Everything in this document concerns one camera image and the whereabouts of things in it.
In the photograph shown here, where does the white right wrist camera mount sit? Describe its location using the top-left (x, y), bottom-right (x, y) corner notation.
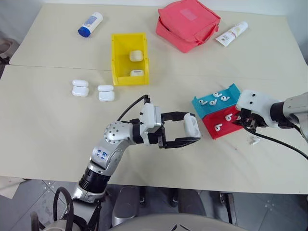
top-left (236, 90), bottom-right (282, 128)

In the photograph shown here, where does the blue plastic tray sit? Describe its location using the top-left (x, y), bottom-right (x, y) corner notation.
top-left (192, 83), bottom-right (242, 119)

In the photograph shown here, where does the thin black cable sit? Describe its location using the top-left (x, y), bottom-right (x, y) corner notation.
top-left (30, 211), bottom-right (46, 231)

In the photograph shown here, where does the metal table leg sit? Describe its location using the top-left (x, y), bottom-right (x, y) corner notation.
top-left (220, 191), bottom-right (238, 224)

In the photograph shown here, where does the thick black shoulder cable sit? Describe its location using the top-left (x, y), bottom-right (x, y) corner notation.
top-left (52, 186), bottom-right (74, 231)

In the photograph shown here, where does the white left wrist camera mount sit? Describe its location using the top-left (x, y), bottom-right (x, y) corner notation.
top-left (139, 103), bottom-right (162, 146)

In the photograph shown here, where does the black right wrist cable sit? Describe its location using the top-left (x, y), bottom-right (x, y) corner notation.
top-left (242, 124), bottom-right (308, 161)

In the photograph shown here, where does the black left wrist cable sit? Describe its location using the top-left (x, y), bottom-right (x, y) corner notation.
top-left (117, 94), bottom-right (152, 122)

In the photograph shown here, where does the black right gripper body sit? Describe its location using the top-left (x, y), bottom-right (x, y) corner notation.
top-left (239, 108), bottom-right (268, 132)

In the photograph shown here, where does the white cloth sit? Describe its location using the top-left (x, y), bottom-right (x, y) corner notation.
top-left (0, 177), bottom-right (25, 199)

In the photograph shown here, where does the white cosmetic tube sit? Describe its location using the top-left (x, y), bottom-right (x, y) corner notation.
top-left (215, 21), bottom-right (249, 48)

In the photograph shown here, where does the pale robot torso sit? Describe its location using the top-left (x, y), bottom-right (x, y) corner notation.
top-left (110, 213), bottom-right (248, 231)

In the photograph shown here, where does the white bottle with blue cap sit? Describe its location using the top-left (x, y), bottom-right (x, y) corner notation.
top-left (77, 12), bottom-right (104, 38)

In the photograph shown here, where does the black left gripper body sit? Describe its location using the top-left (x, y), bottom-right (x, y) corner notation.
top-left (148, 112), bottom-right (169, 148)

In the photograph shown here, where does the silver rounded shape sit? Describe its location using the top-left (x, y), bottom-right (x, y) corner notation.
top-left (112, 186), bottom-right (140, 227)

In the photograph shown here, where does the red fabric pouch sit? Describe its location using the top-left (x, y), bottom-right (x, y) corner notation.
top-left (155, 0), bottom-right (221, 53)

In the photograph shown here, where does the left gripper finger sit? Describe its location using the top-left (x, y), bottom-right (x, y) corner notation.
top-left (165, 136), bottom-right (202, 149)
top-left (165, 111), bottom-right (193, 122)

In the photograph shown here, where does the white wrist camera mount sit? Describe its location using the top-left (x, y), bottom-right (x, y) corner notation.
top-left (236, 90), bottom-right (282, 128)
top-left (139, 103), bottom-right (162, 146)

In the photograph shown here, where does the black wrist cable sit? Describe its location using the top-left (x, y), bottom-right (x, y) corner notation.
top-left (117, 94), bottom-right (152, 122)
top-left (242, 124), bottom-right (308, 161)

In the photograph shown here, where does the yellow plastic bin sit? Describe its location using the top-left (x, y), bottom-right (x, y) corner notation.
top-left (110, 32), bottom-right (151, 87)

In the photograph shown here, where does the closed cream earbud case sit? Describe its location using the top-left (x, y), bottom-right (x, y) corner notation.
top-left (129, 50), bottom-right (144, 63)

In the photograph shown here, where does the red plastic tray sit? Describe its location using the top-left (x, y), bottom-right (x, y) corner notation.
top-left (202, 105), bottom-right (245, 140)

